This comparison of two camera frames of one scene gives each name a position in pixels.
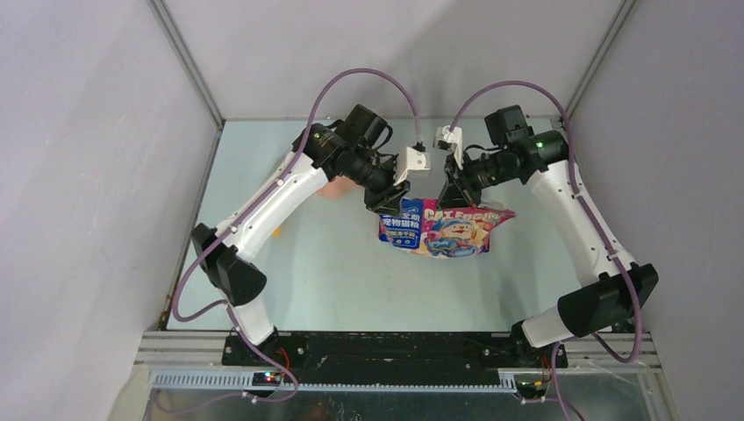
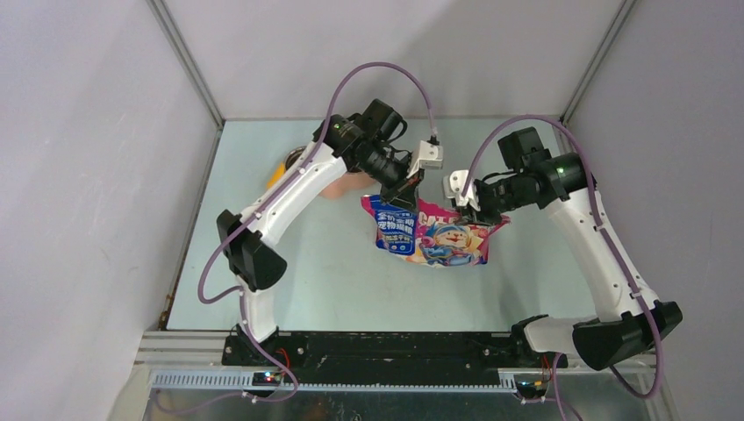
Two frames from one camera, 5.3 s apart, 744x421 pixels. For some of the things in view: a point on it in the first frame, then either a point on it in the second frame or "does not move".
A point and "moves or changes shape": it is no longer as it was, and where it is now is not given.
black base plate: (393, 350) does not move
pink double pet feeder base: (336, 188) does not move
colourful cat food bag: (423, 228) moves or changes shape
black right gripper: (458, 191) → (469, 216)
